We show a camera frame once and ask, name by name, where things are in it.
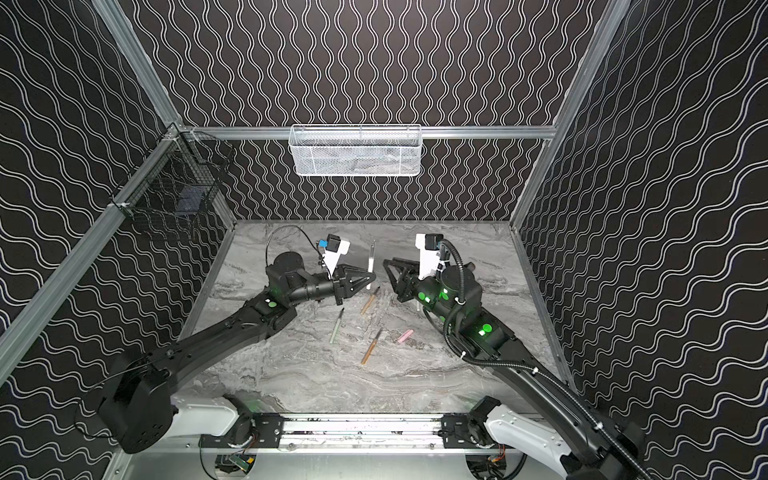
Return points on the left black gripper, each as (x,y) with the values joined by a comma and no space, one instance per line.
(336,284)

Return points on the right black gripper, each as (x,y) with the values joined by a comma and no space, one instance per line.
(408,285)

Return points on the pink pen cap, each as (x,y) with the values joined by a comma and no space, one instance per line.
(405,336)

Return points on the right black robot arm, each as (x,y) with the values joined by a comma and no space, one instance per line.
(480,338)

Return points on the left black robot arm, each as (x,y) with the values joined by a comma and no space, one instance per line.
(135,402)

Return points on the orange pen upper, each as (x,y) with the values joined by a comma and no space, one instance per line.
(370,301)

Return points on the orange pen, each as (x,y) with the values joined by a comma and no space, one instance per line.
(371,347)
(370,301)

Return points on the green pen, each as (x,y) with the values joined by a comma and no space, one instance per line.
(336,326)

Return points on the orange pen lower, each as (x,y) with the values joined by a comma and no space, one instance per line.
(371,347)

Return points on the white mesh basket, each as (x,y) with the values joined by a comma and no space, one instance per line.
(353,150)

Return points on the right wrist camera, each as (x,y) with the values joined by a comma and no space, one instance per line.
(430,257)

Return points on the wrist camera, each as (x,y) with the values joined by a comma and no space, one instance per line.
(333,248)
(430,257)

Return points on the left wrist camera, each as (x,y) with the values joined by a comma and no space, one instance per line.
(333,248)

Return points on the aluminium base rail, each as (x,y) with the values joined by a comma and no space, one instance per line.
(341,432)

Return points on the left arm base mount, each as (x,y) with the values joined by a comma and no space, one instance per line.
(263,430)

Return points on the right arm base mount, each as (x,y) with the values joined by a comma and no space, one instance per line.
(461,431)

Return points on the black wire basket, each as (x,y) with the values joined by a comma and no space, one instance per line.
(177,192)

